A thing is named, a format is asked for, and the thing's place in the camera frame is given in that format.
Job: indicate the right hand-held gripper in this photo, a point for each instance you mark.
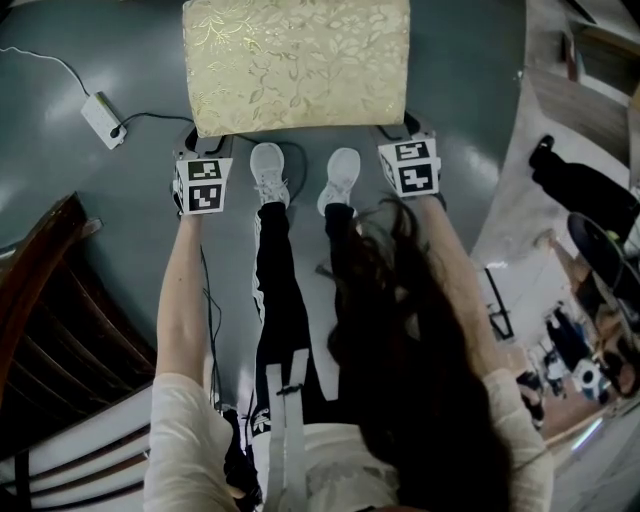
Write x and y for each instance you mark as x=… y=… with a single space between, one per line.
x=415 y=170

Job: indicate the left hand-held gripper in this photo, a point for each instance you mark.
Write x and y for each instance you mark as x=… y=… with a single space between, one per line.
x=202 y=185

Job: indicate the cream upholstered stool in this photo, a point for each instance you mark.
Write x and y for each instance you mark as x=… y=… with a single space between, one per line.
x=300 y=65

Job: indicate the person's left forearm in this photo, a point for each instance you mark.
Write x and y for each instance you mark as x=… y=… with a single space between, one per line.
x=180 y=300

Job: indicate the person's right forearm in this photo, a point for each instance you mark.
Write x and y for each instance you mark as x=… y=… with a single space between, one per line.
x=460 y=280

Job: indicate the person's left white shoe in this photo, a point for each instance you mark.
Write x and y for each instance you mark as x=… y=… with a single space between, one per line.
x=269 y=170

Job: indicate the person's white shoe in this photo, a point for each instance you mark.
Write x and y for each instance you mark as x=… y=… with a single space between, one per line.
x=342 y=175
x=269 y=170

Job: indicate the person's right white shoe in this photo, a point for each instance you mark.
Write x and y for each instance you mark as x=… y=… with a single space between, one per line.
x=342 y=175

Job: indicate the white power strip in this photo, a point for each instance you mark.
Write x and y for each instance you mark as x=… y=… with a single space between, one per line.
x=102 y=120

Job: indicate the person's black trousers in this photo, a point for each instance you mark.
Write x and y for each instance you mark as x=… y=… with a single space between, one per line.
x=280 y=300

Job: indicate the dark wooden staircase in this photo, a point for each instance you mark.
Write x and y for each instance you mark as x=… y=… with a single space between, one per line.
x=60 y=310

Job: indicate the black chair base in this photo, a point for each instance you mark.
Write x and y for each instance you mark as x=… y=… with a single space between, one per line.
x=600 y=250

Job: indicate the person's white shirt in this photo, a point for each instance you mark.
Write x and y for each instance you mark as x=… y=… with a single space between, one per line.
x=180 y=440

